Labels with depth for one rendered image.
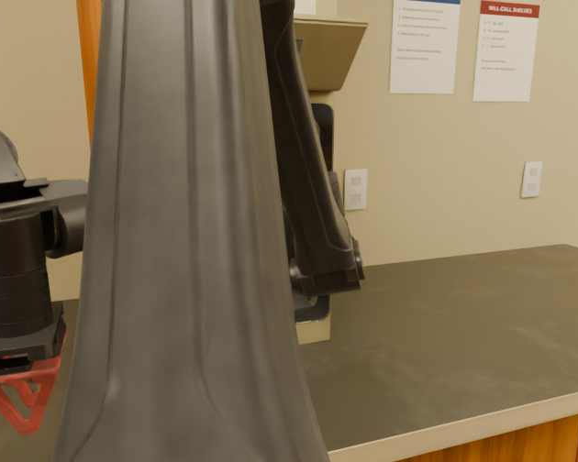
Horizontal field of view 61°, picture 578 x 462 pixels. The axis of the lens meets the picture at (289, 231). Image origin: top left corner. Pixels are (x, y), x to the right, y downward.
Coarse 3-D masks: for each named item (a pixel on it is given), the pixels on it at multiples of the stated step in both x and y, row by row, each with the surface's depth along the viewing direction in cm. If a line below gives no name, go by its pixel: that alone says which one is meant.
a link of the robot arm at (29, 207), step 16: (0, 208) 42; (16, 208) 43; (32, 208) 44; (48, 208) 44; (0, 224) 40; (16, 224) 41; (32, 224) 42; (48, 224) 46; (0, 240) 41; (16, 240) 41; (32, 240) 42; (48, 240) 46; (0, 256) 41; (16, 256) 41; (32, 256) 43; (0, 272) 41; (16, 272) 42
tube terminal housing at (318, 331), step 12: (324, 0) 81; (336, 0) 82; (324, 12) 81; (336, 12) 82; (312, 96) 84; (324, 96) 85; (300, 324) 93; (312, 324) 94; (324, 324) 95; (300, 336) 94; (312, 336) 95; (324, 336) 96
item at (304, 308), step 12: (312, 108) 83; (324, 108) 84; (324, 120) 84; (324, 132) 85; (324, 144) 85; (324, 156) 86; (300, 300) 91; (312, 300) 91; (324, 300) 92; (300, 312) 91; (312, 312) 92; (324, 312) 93
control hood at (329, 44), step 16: (304, 16) 69; (320, 16) 70; (336, 16) 71; (304, 32) 71; (320, 32) 72; (336, 32) 72; (352, 32) 73; (304, 48) 73; (320, 48) 74; (336, 48) 75; (352, 48) 75; (304, 64) 76; (320, 64) 77; (336, 64) 78; (320, 80) 80; (336, 80) 80
